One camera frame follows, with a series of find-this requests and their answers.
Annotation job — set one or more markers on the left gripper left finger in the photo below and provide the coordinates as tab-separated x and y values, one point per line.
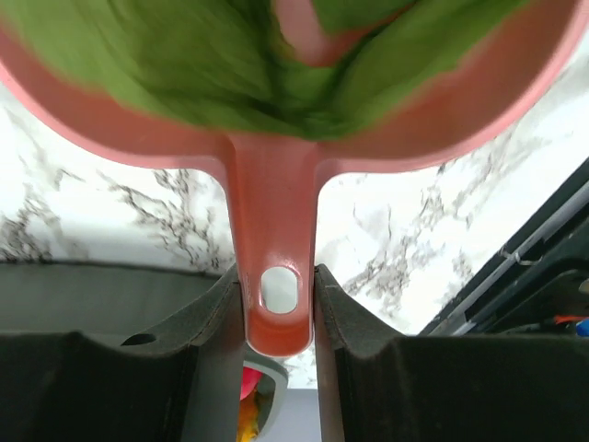
115	377

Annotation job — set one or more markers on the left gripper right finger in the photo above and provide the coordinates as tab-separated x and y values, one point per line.
377	384

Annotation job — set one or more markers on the pink dustpan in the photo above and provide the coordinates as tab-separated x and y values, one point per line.
272	183

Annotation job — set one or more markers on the green paper scrap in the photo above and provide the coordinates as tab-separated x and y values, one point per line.
391	62
217	64

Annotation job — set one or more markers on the red apple front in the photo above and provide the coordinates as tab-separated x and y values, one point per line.
250	379

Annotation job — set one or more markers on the orange fruit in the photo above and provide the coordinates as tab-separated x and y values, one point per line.
248	427

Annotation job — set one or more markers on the grey fruit tray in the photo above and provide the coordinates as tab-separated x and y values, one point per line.
267	396

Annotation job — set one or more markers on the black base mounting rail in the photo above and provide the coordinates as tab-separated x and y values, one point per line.
537	282

